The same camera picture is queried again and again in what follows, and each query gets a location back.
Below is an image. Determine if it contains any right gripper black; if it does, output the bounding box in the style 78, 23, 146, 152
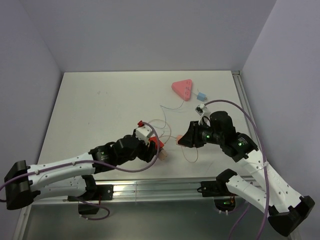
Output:
178, 120, 224, 148

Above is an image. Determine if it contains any red cube socket adapter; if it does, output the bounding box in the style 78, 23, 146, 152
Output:
149, 136, 164, 151

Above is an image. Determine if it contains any pink thin cable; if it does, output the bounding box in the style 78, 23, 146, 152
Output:
147, 119, 200, 163

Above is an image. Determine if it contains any light blue thin cable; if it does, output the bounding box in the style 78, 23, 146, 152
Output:
159, 84, 201, 131

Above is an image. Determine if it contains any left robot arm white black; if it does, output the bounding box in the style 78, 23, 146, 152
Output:
0, 134, 161, 210

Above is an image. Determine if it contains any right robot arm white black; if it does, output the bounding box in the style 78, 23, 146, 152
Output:
178, 107, 315, 237

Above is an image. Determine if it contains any blue plug adapter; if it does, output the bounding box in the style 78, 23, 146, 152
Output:
196, 92, 208, 102

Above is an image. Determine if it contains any pink triangular power strip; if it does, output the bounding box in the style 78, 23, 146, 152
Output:
171, 79, 193, 102

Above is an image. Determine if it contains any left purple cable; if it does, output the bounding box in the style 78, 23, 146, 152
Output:
0, 121, 162, 222

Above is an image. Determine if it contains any purple cable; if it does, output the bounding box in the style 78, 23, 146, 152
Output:
0, 121, 162, 222
204, 99, 271, 240

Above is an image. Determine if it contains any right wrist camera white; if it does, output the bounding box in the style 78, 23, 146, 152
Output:
195, 103, 211, 125

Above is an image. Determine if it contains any aluminium front rail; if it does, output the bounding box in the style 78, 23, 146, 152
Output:
32, 177, 216, 205

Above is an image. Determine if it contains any aluminium rail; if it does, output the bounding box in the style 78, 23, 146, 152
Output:
32, 177, 216, 205
231, 70, 263, 150

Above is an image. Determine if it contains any aluminium right side rail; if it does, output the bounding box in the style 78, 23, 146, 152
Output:
231, 70, 263, 150

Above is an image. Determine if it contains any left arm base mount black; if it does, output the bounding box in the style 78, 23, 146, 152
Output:
67, 184, 114, 221

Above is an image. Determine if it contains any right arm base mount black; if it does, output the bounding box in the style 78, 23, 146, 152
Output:
196, 180, 246, 215

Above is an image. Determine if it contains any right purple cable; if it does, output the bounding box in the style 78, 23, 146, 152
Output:
204, 99, 271, 240

